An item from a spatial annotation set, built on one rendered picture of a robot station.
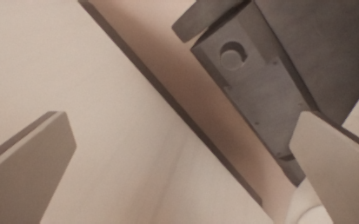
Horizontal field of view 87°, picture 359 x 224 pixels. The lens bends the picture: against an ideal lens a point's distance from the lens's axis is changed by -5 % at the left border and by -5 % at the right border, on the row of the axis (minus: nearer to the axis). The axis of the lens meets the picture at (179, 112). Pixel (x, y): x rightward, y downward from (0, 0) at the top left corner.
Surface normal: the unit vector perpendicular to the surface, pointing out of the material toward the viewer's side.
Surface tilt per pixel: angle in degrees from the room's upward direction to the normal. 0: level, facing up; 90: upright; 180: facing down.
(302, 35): 0
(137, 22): 0
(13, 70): 90
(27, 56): 90
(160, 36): 0
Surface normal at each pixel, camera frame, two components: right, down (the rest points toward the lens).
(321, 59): -0.28, 0.56
